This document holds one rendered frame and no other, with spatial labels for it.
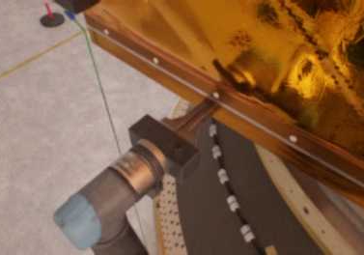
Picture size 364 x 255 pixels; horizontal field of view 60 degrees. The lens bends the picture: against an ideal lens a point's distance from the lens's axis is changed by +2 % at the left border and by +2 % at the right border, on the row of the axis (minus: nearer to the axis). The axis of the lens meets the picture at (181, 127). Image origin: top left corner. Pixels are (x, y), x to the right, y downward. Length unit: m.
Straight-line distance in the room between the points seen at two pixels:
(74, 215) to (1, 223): 2.30
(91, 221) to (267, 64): 0.32
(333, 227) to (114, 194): 0.36
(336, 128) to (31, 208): 2.50
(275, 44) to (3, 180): 2.74
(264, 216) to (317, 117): 0.39
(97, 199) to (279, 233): 0.42
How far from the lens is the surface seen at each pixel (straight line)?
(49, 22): 4.51
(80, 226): 0.48
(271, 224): 0.76
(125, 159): 0.51
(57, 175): 2.81
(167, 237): 1.10
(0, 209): 2.83
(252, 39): 0.40
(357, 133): 0.42
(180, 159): 0.51
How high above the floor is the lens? 2.22
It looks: 50 degrees down
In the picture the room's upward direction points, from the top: 1 degrees counter-clockwise
